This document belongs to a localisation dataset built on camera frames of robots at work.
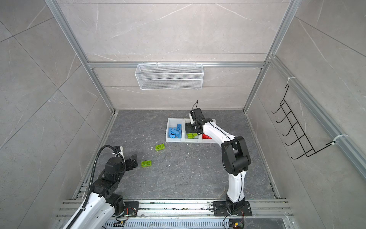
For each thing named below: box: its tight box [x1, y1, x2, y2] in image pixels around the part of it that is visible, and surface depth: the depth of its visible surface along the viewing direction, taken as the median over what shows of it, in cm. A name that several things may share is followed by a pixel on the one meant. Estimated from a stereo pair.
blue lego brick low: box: [173, 131, 182, 139], surface depth 100 cm
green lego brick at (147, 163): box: [141, 160, 153, 168], surface depth 91 cm
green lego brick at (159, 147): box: [154, 143, 166, 151], surface depth 98 cm
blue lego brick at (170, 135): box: [168, 127, 175, 139], surface depth 102 cm
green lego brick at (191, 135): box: [186, 132, 198, 139], surface depth 103 cm
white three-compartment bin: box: [165, 117, 216, 144], surface depth 100 cm
